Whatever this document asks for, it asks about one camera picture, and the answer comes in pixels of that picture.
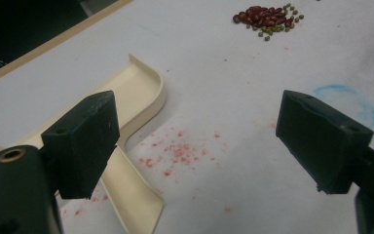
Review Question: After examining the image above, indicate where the pile of red and green beans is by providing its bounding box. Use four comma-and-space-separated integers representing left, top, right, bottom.
232, 2, 306, 43

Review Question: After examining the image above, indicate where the cream plastic dustpan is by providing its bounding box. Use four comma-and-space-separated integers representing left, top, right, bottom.
0, 53, 168, 234

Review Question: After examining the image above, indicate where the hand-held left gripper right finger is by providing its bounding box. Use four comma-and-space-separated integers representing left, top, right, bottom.
275, 89, 374, 195

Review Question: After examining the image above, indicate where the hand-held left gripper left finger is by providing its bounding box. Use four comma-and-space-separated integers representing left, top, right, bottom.
40, 90, 122, 200

